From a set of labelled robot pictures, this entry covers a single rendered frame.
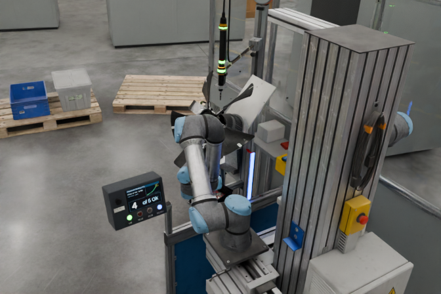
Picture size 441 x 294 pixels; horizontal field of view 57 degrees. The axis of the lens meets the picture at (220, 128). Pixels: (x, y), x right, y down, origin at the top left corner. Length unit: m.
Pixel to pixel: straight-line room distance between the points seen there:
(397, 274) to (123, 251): 2.23
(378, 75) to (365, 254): 0.72
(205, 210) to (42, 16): 7.98
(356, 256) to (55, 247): 2.47
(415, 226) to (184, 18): 6.23
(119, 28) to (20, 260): 5.19
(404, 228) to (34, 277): 2.52
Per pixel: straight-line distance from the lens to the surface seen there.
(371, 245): 1.76
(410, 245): 2.69
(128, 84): 5.86
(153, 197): 1.96
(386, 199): 2.66
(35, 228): 3.77
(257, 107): 2.68
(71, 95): 5.13
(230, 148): 2.32
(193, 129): 1.84
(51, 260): 3.45
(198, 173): 1.78
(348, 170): 1.46
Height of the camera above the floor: 2.38
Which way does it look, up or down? 29 degrees down
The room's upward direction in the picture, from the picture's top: 2 degrees clockwise
